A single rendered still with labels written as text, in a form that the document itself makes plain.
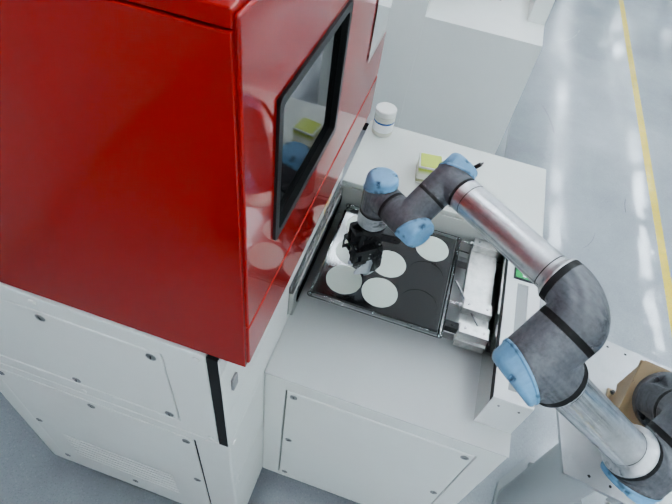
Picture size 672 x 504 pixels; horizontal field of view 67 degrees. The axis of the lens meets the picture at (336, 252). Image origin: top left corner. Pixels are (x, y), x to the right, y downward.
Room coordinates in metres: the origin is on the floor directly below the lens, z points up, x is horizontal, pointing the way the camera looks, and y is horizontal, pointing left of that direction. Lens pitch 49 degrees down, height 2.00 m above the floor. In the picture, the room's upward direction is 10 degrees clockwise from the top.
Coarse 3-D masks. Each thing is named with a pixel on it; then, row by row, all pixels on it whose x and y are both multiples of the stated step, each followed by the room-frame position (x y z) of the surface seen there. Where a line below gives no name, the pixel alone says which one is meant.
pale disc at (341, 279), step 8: (328, 272) 0.88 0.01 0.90; (336, 272) 0.88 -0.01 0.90; (344, 272) 0.89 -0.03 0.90; (352, 272) 0.89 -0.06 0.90; (328, 280) 0.85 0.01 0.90; (336, 280) 0.86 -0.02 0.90; (344, 280) 0.86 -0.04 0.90; (352, 280) 0.87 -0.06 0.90; (360, 280) 0.87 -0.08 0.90; (336, 288) 0.83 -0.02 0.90; (344, 288) 0.83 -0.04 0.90; (352, 288) 0.84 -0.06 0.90
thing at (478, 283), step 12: (468, 264) 1.02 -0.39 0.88; (480, 264) 1.03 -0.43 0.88; (492, 264) 1.03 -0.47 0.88; (468, 276) 0.97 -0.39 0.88; (480, 276) 0.98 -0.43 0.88; (492, 276) 0.99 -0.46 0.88; (468, 288) 0.93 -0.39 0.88; (480, 288) 0.93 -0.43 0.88; (492, 288) 0.94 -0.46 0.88; (480, 300) 0.89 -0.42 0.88; (480, 324) 0.81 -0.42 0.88; (468, 348) 0.74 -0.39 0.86; (480, 348) 0.74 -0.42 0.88
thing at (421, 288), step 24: (336, 240) 1.00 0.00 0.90; (336, 264) 0.91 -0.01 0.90; (408, 264) 0.96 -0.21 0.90; (432, 264) 0.98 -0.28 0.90; (360, 288) 0.84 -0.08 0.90; (408, 288) 0.87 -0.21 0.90; (432, 288) 0.89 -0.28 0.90; (384, 312) 0.78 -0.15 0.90; (408, 312) 0.79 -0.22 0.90; (432, 312) 0.81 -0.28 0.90
